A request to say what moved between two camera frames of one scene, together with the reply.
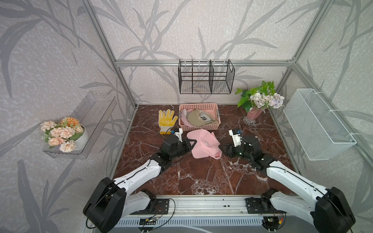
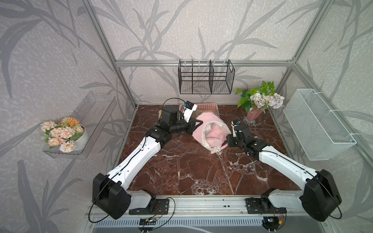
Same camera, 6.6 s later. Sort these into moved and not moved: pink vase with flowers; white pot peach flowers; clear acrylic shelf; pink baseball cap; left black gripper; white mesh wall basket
Moved: left black gripper; pink baseball cap
Not moved: clear acrylic shelf; white pot peach flowers; white mesh wall basket; pink vase with flowers
